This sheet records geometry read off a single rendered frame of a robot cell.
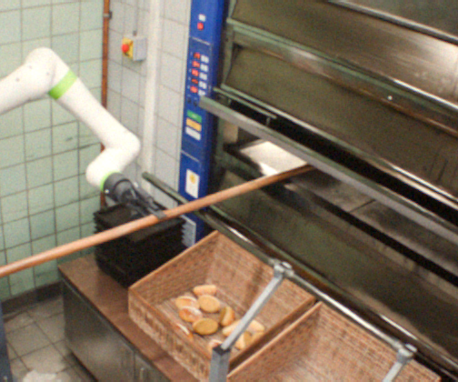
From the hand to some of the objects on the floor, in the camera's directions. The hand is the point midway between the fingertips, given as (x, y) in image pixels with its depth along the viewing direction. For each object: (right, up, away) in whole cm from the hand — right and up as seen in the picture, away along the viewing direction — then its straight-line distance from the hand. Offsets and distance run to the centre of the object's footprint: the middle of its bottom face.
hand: (156, 217), depth 207 cm
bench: (+41, -118, +40) cm, 132 cm away
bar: (+13, -117, +39) cm, 124 cm away
